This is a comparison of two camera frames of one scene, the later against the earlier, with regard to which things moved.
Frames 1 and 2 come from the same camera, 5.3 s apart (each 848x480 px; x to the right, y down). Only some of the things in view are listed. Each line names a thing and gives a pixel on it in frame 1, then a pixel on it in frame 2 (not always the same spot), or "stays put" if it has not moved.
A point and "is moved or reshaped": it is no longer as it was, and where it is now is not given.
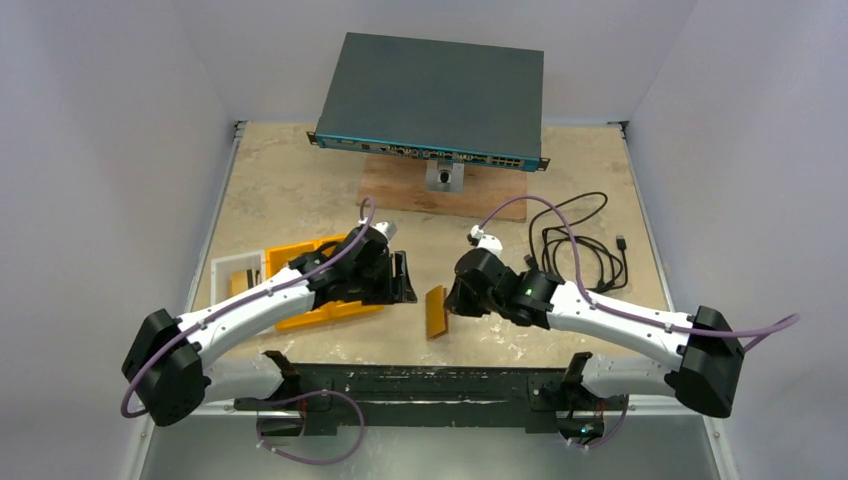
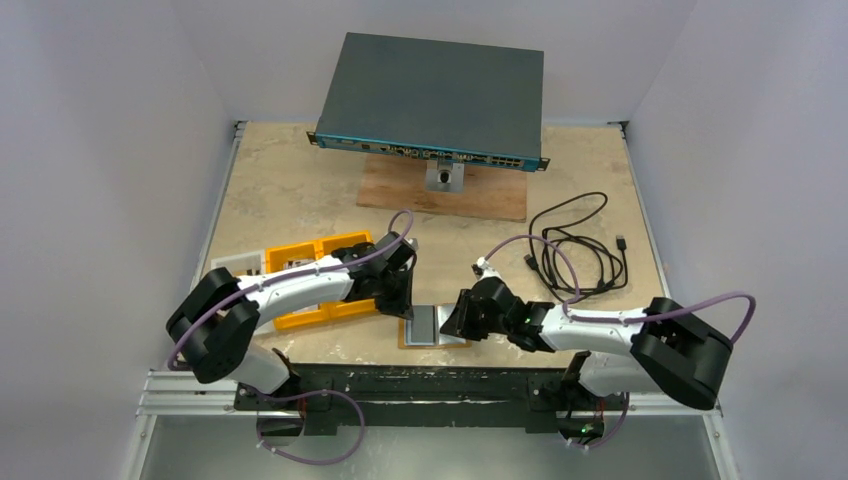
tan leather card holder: [436, 313] is moved or reshaped
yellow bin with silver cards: [278, 257] stays put
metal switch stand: [448, 176] stays put
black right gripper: [457, 296] to [463, 315]
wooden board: [492, 190] stays put
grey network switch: [451, 101] stays put
